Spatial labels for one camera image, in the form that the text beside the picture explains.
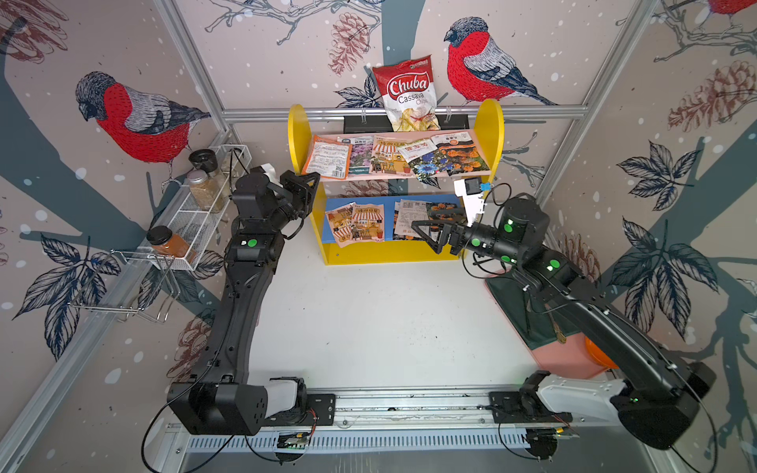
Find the purple flower seed bag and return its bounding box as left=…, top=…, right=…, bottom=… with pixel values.
left=336, top=135, right=374, bottom=177

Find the white text seed bag lower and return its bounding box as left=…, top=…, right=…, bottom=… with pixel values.
left=392, top=199, right=429, bottom=240

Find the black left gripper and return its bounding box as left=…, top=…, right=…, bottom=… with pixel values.
left=267, top=169, right=321, bottom=234

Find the orange flower seed bag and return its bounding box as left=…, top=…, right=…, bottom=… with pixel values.
left=427, top=202, right=466, bottom=224
left=431, top=131, right=489, bottom=175

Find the chrome wire hook rack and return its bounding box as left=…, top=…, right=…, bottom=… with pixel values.
left=67, top=250, right=181, bottom=324

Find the orange sauce jar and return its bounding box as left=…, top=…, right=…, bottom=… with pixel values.
left=146, top=226, right=196, bottom=262

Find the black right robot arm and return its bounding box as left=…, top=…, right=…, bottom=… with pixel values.
left=412, top=194, right=716, bottom=451

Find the white wire spice rack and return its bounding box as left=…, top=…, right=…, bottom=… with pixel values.
left=137, top=144, right=252, bottom=272

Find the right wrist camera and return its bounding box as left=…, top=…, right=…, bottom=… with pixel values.
left=453, top=177, right=492, bottom=227

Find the market stall seed bag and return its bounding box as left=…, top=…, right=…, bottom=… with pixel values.
left=370, top=136, right=412, bottom=177

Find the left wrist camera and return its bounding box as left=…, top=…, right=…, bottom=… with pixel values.
left=259, top=163, right=281, bottom=185

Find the clear spice jar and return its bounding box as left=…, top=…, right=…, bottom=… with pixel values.
left=221, top=147, right=244, bottom=181

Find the orange flower seed bag top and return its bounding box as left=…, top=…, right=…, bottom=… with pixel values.
left=431, top=131, right=489, bottom=175

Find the black wall bracket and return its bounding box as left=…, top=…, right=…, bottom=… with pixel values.
left=343, top=114, right=470, bottom=134

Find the market stall bag lower left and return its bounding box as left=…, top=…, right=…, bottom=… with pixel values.
left=325, top=203, right=356, bottom=248

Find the yellow two-tier shelf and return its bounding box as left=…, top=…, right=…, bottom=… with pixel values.
left=287, top=100, right=505, bottom=265

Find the silver lid spice jar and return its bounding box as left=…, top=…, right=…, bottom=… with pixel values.
left=186, top=169, right=224, bottom=214

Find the black lid spice jar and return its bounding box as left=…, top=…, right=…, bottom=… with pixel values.
left=188, top=149, right=231, bottom=197

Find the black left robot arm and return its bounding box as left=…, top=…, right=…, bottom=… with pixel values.
left=167, top=167, right=321, bottom=436

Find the pink tray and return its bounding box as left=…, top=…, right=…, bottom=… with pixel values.
left=483, top=274, right=610, bottom=380

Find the red Chuba chips bag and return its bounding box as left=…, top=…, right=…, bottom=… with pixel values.
left=373, top=55, right=440, bottom=132

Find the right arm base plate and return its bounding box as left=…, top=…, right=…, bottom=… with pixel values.
left=486, top=391, right=573, bottom=425

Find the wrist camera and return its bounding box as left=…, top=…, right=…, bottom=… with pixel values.
left=259, top=163, right=281, bottom=185
left=453, top=177, right=492, bottom=227

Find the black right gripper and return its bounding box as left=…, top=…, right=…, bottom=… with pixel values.
left=413, top=206, right=524, bottom=271

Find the blue flower seed bag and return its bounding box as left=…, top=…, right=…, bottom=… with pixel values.
left=397, top=139, right=449, bottom=186

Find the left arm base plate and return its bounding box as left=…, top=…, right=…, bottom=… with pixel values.
left=263, top=393, right=336, bottom=427

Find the orange white seed bag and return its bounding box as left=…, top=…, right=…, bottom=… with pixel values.
left=303, top=136, right=353, bottom=181

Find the orange flower seed bag lower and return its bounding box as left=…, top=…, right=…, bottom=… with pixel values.
left=427, top=202, right=466, bottom=224

